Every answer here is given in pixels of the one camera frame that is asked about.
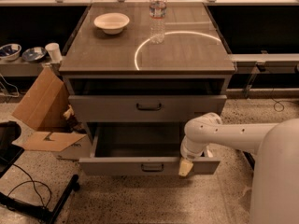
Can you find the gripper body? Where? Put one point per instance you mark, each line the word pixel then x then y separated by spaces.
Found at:
pixel 192 153

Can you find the grey drawer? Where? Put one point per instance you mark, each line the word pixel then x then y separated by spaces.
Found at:
pixel 144 108
pixel 134 149

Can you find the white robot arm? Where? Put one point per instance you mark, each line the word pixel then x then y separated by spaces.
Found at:
pixel 275 187

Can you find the grey top drawer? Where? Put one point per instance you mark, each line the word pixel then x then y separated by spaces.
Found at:
pixel 144 108

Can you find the grey drawer cabinet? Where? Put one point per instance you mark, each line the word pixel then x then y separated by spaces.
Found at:
pixel 190 61

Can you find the open cardboard box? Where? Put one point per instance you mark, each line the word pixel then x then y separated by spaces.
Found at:
pixel 46 110

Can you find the black stand base right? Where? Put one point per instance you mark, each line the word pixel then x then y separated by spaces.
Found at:
pixel 249 159

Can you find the black stand base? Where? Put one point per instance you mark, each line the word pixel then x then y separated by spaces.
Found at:
pixel 41 213
pixel 249 159

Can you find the black stand base left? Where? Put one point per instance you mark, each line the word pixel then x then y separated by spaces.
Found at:
pixel 41 213

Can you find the clear plastic water bottle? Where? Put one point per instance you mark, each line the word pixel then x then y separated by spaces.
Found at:
pixel 157 12

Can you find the white paper cup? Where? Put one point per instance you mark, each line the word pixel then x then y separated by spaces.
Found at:
pixel 54 52

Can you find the black chair seat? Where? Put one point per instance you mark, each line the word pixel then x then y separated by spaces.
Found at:
pixel 9 132

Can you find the blue white bowl right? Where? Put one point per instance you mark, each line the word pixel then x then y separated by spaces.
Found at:
pixel 34 55

